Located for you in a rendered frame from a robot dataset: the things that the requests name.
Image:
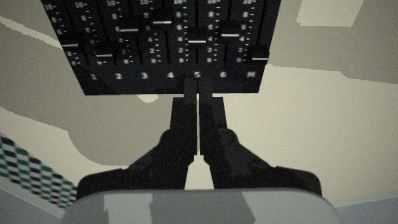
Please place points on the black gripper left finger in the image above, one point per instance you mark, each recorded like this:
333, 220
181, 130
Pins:
165, 166

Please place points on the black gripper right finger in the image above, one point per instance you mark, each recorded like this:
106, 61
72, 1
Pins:
233, 166

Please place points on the black lighting desk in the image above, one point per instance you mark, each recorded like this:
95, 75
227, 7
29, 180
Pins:
148, 59

